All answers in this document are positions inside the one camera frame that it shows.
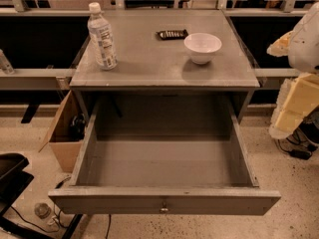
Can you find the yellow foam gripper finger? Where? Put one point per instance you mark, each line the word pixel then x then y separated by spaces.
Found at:
pixel 280 47
pixel 296 100

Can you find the white ceramic bowl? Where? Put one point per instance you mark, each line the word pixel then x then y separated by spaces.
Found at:
pixel 201 47

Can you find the grey wooden cabinet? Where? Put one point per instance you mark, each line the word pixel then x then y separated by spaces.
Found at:
pixel 147 63

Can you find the clear plastic water bottle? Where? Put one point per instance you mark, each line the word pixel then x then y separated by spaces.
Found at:
pixel 101 35

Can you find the open grey top drawer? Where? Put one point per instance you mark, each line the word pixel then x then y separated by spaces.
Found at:
pixel 140 151

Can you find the clear round floor object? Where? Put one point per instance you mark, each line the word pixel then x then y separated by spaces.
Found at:
pixel 42 210

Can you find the brown cardboard box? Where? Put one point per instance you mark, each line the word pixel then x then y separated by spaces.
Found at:
pixel 58 136

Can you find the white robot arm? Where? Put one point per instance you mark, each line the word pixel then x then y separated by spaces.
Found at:
pixel 303 52

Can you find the black chair base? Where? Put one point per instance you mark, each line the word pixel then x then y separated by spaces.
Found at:
pixel 13 178

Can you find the brass drawer knob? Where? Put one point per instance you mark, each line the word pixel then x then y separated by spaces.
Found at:
pixel 164 209

